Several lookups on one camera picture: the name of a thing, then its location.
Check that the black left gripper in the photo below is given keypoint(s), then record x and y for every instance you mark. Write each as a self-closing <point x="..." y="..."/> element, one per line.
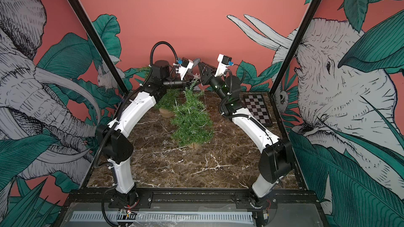
<point x="185" y="83"/>

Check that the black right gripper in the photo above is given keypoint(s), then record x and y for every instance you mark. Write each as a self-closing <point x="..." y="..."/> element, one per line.
<point x="210" y="79"/>

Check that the large green christmas tree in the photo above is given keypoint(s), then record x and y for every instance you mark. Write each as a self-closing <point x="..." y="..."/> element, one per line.
<point x="166" y="99"/>

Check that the large tree wooden base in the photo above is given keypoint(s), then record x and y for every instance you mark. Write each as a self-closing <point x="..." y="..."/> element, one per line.
<point x="166" y="113"/>

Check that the small green christmas tree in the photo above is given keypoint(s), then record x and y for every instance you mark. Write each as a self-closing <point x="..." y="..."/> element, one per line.
<point x="192" y="120"/>

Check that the small tree wooden base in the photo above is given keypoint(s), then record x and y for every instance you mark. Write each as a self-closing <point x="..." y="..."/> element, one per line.
<point x="194" y="146"/>

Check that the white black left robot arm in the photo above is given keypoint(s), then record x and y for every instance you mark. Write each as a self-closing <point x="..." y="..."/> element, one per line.
<point x="115" y="150"/>

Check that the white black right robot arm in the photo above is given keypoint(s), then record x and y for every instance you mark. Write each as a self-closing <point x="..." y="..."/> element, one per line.
<point x="276" y="153"/>

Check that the black white chessboard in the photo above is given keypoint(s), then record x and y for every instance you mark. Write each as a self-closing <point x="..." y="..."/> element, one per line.
<point x="255" y="103"/>

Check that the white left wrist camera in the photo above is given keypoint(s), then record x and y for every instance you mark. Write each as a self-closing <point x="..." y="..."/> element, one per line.
<point x="183" y="67"/>

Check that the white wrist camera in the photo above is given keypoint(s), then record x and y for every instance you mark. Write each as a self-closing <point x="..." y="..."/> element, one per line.
<point x="223" y="63"/>
<point x="183" y="67"/>

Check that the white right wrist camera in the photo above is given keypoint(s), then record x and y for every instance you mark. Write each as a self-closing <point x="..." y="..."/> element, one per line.
<point x="223" y="63"/>

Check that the black frame post left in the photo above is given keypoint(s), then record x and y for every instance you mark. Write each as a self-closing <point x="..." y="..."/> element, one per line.
<point x="95" y="38"/>

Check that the black frame post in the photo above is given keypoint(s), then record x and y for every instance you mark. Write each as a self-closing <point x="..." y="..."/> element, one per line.
<point x="312" y="8"/>
<point x="95" y="38"/>

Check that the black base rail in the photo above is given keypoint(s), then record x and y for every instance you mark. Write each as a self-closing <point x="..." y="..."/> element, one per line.
<point x="146" y="197"/>

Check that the black frame post right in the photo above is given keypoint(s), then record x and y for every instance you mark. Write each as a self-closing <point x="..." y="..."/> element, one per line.
<point x="312" y="8"/>

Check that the white slotted cable tray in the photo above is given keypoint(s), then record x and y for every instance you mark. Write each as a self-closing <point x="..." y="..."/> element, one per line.
<point x="158" y="218"/>

